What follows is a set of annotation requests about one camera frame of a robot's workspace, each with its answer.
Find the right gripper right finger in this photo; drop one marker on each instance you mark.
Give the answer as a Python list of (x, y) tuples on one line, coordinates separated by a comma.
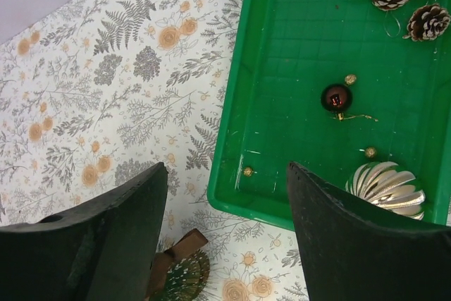
[(353, 250)]

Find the tiny gold glitter bead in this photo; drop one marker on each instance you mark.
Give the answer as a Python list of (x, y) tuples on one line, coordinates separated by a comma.
[(350, 79)]

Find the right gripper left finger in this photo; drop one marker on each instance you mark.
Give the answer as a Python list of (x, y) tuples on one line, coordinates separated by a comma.
[(102, 249)]

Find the floral patterned table mat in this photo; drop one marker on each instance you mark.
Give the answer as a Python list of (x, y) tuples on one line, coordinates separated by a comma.
[(100, 90)]

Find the small green christmas tree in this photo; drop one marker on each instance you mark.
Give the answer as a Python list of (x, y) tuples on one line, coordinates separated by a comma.
[(186, 279)]

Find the shiny dark red bauble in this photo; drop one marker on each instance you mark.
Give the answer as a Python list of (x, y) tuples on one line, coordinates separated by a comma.
[(337, 99)]

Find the gold striped bauble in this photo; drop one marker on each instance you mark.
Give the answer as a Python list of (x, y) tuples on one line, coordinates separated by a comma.
[(387, 186)]

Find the brown ribbon pinecone ornament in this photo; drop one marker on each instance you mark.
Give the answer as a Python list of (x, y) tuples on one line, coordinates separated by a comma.
[(189, 244)]

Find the green plastic tray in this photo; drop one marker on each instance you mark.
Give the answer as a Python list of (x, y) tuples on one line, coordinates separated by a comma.
[(286, 53)]

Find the small pinecone ornament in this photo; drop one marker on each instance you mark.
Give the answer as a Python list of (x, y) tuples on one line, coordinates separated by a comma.
[(427, 23)]

